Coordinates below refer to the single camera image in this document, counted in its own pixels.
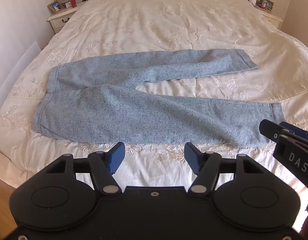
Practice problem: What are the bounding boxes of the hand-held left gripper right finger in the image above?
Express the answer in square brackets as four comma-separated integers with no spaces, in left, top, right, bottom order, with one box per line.
[184,142,265,196]

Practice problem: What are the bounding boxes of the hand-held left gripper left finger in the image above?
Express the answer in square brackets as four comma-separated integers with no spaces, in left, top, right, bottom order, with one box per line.
[45,142,126,196]

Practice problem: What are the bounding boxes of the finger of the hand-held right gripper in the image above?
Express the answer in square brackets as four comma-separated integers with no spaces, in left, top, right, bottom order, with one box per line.
[259,119,308,173]
[279,121,308,143]

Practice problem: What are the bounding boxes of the grey speckled pants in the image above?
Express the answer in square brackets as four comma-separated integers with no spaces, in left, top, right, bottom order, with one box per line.
[32,49,286,148]

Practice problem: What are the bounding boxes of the white nightstand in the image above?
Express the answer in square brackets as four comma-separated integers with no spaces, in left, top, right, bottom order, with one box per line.
[256,6,283,29]
[47,4,81,34]

